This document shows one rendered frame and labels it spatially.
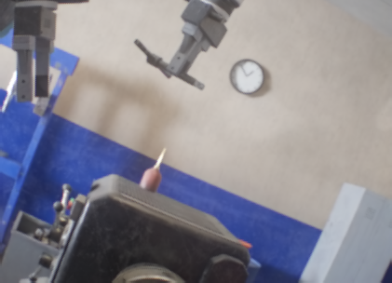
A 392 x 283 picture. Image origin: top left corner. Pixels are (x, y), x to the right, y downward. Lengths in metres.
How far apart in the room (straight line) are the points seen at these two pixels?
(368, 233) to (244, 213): 1.18
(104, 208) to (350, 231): 3.51
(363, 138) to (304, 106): 0.71
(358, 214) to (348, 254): 0.37
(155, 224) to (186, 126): 3.34
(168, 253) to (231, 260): 0.18
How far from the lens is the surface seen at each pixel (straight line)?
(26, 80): 0.83
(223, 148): 4.87
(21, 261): 3.61
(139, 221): 1.50
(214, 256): 1.55
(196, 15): 1.07
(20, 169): 4.37
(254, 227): 5.02
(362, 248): 4.88
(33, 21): 0.84
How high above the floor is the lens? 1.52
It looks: 3 degrees up
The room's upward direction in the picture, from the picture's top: 24 degrees clockwise
